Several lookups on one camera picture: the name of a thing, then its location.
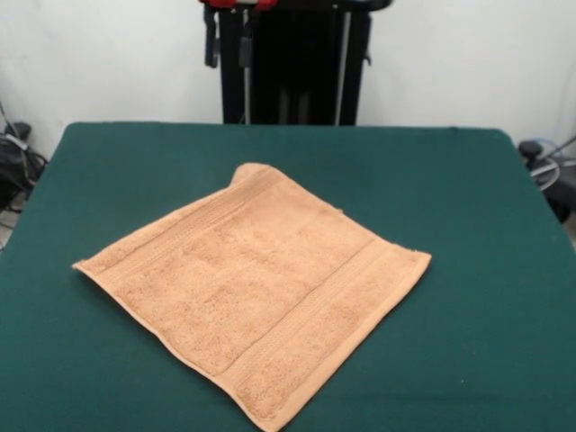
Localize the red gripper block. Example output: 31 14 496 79
199 0 277 69

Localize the tan terry towel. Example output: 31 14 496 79
71 162 433 432

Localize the dark green table cloth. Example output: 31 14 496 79
0 121 576 432

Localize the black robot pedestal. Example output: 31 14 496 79
209 0 375 126

